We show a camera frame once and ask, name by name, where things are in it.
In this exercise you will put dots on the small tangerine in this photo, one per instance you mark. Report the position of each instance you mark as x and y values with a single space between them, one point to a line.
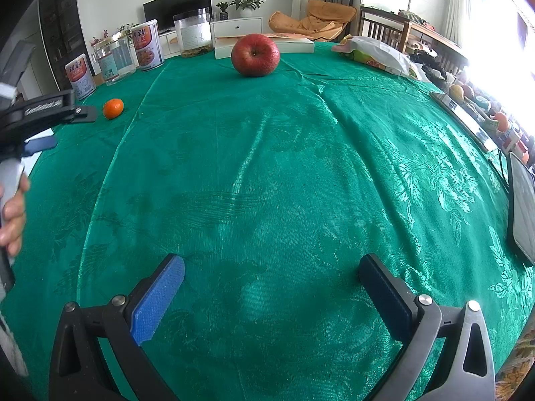
113 109

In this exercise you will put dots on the wooden slatted crib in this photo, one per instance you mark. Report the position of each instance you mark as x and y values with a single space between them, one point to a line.
388 29

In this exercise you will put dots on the yellow fruit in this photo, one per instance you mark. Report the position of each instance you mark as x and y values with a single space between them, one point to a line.
456 92

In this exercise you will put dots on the black smartphone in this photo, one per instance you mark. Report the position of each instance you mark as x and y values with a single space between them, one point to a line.
522 209

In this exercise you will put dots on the white curtain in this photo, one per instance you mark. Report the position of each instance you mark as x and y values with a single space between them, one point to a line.
466 4

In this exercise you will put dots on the dark display cabinet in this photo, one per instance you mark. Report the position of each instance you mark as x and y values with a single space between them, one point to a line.
62 29

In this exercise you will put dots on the floral cushion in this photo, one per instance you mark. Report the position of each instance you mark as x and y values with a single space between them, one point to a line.
518 367

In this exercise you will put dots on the red apple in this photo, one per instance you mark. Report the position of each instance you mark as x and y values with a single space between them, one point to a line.
255 55

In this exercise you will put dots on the red label tin can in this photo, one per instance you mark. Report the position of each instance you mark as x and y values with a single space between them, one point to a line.
80 77
147 46

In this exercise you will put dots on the blue label glass jar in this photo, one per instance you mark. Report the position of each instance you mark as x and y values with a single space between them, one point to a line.
115 60

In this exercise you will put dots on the flat white and orange box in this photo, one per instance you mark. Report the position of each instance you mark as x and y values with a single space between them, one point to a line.
296 46

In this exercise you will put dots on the white television cabinet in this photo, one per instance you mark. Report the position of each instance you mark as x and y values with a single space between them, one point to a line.
238 25

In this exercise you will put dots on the orange fruit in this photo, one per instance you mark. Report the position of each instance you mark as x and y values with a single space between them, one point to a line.
500 121

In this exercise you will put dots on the white plastic bag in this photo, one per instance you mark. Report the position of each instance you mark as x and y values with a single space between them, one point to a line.
376 55

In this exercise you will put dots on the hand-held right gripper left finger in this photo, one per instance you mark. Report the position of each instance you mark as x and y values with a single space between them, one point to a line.
156 296

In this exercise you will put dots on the green tablecloth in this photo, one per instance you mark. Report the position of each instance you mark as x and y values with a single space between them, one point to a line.
271 175

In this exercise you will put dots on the orange lounge chair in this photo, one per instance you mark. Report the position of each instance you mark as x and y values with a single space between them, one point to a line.
313 19

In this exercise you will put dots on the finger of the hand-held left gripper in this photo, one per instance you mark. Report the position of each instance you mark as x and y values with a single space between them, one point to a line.
39 145
54 112

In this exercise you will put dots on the clear jar with black lid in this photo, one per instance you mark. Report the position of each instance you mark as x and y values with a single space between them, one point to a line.
193 33

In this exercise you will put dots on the large potted plant white pot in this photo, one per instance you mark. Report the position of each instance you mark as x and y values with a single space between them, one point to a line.
246 4

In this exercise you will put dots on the flat screen television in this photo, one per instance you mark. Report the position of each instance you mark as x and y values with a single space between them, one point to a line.
177 6

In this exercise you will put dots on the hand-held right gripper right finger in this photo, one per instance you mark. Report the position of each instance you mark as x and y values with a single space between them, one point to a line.
386 296

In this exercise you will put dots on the small potted plant dark pot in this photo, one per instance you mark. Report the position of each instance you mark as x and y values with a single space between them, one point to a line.
222 10

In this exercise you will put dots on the person's left hand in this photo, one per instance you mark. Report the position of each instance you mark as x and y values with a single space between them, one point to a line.
14 217

